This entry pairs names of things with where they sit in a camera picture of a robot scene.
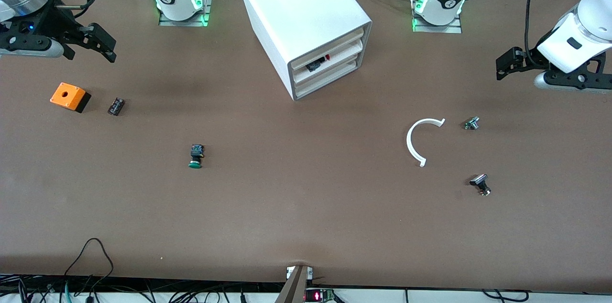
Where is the green mushroom push button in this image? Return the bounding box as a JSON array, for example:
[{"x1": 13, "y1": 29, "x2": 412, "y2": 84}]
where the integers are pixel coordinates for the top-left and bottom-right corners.
[{"x1": 188, "y1": 143, "x2": 206, "y2": 169}]

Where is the circuit board with red LED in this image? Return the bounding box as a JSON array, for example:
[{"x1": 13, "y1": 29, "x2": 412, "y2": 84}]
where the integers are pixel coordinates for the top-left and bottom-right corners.
[{"x1": 305, "y1": 288, "x2": 336, "y2": 303}]

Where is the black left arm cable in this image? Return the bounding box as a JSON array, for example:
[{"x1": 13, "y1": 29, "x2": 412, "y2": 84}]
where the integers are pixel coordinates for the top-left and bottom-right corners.
[{"x1": 525, "y1": 0, "x2": 544, "y2": 57}]

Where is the orange button enclosure box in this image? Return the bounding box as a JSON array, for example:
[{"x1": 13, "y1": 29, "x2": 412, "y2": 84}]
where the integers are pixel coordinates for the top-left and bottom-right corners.
[{"x1": 50, "y1": 82, "x2": 92, "y2": 114}]

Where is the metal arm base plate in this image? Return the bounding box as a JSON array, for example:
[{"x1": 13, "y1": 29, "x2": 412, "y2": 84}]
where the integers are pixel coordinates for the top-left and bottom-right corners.
[
  {"x1": 158, "y1": 0, "x2": 214, "y2": 27},
  {"x1": 411, "y1": 0, "x2": 464, "y2": 34}
]

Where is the white C-shaped ring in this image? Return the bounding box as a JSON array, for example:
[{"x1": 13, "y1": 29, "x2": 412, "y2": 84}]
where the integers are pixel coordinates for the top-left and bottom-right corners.
[{"x1": 406, "y1": 118, "x2": 446, "y2": 168}]

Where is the small black red switch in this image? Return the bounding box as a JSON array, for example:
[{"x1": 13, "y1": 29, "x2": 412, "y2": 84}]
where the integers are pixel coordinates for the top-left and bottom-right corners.
[{"x1": 306, "y1": 54, "x2": 331, "y2": 73}]

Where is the thin black looped cable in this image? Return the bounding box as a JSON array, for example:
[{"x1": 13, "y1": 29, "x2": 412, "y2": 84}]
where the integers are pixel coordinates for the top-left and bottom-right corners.
[{"x1": 64, "y1": 238, "x2": 115, "y2": 292}]

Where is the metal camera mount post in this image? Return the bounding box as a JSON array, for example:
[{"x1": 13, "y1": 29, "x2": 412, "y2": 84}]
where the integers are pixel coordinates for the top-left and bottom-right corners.
[{"x1": 274, "y1": 265, "x2": 314, "y2": 303}]

